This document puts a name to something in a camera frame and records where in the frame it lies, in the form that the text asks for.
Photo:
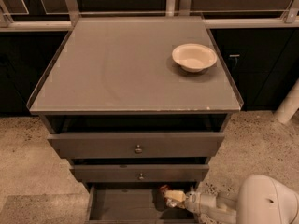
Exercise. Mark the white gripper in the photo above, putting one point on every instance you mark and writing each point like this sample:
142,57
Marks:
193,201

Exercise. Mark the grey drawer cabinet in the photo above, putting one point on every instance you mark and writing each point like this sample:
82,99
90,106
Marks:
117,75

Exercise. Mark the white post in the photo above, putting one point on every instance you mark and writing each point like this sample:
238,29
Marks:
289,105

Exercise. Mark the white bowl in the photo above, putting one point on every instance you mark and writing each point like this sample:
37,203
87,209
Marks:
194,57

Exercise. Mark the middle drawer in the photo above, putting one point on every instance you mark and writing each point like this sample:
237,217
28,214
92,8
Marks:
143,173

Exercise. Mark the top drawer knob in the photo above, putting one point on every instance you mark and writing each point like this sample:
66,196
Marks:
138,149

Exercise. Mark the red coke can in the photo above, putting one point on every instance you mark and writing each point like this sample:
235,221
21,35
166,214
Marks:
169,196

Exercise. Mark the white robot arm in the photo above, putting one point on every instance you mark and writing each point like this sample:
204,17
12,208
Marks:
260,200

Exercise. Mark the metal railing frame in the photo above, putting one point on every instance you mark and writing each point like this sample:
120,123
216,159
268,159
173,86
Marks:
62,15

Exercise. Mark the top drawer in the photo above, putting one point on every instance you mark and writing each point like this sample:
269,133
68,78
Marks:
122,145

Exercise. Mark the drawer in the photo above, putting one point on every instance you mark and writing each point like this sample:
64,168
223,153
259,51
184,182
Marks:
122,145
143,173
131,203

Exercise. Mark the bottom drawer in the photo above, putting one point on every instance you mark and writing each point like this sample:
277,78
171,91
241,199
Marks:
131,203

